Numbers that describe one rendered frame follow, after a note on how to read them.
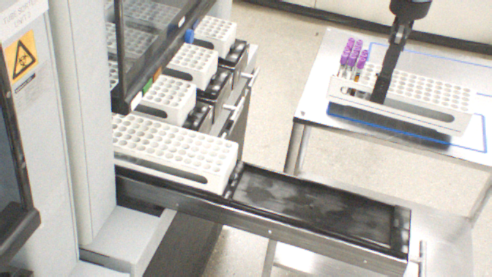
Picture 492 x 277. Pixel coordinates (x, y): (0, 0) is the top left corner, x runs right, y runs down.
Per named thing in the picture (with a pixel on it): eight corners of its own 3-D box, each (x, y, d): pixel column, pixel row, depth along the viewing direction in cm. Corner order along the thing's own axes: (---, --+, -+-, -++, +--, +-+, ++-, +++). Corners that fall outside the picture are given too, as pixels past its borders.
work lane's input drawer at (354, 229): (56, 185, 113) (50, 151, 108) (91, 143, 124) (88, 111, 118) (423, 297, 103) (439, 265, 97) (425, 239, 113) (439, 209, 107)
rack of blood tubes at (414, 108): (323, 99, 126) (329, 76, 122) (334, 77, 134) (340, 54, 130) (462, 138, 120) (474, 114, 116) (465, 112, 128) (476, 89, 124)
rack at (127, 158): (75, 158, 110) (72, 133, 106) (100, 128, 118) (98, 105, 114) (220, 200, 106) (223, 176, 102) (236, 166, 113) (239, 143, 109)
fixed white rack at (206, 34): (114, 34, 147) (113, 12, 143) (131, 17, 154) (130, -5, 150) (223, 62, 142) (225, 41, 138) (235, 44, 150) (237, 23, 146)
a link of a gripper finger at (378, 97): (392, 75, 117) (392, 78, 117) (383, 103, 122) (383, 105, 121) (378, 72, 118) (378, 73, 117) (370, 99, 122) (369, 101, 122)
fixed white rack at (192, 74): (85, 62, 135) (83, 39, 131) (105, 43, 143) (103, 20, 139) (203, 94, 131) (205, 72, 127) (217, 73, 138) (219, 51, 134)
